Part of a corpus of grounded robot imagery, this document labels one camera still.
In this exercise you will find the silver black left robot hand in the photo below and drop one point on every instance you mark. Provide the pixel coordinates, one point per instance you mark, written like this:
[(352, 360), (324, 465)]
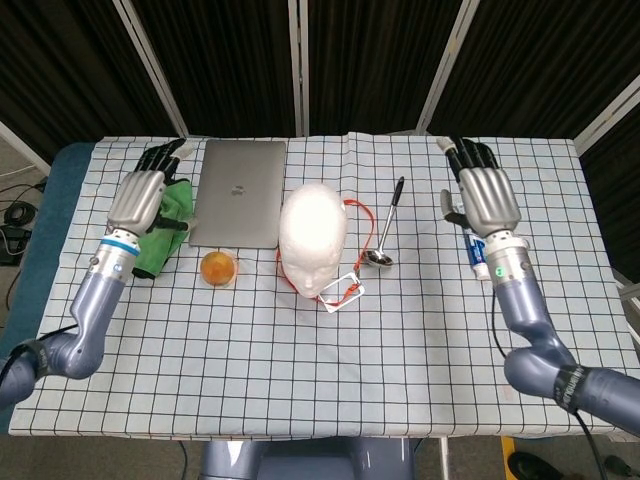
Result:
[(140, 197)]

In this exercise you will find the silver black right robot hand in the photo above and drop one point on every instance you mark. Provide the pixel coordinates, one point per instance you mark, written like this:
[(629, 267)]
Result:
[(487, 197)]

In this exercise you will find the clear white-framed badge holder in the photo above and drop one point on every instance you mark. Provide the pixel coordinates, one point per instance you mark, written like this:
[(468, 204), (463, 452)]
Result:
[(340, 295)]

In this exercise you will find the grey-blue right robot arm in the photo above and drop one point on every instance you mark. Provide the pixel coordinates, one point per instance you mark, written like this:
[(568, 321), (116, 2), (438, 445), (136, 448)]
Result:
[(525, 310)]

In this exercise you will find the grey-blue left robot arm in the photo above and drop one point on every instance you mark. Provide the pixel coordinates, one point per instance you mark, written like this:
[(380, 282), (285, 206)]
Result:
[(95, 310)]

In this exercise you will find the white foam mannequin head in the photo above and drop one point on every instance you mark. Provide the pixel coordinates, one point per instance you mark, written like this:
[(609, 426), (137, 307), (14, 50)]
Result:
[(312, 235)]

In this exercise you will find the green microfibre cloth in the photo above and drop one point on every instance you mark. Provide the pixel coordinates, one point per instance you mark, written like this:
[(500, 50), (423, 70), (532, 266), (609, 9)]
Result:
[(172, 200)]

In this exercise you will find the blue white toothpaste tube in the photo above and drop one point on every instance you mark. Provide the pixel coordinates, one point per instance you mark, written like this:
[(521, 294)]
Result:
[(477, 252)]

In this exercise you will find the grey laptop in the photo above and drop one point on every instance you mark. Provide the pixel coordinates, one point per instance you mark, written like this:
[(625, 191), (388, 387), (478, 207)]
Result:
[(240, 200)]

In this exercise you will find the orange fruit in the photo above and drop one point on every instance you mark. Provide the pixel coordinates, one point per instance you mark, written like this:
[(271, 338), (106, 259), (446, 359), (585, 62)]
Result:
[(219, 268)]

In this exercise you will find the dark folding screen white frames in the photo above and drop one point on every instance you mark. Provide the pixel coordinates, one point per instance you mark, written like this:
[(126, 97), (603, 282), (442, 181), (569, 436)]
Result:
[(235, 60)]

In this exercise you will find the white black checked tablecloth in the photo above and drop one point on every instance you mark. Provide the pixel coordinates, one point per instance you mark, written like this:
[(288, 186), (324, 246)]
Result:
[(300, 360)]

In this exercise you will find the black shoe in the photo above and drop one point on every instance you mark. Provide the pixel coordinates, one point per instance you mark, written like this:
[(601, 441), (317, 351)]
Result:
[(527, 467)]

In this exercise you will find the grey-blue robot torso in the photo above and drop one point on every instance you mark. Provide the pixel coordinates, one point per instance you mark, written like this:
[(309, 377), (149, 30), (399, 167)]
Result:
[(300, 460)]

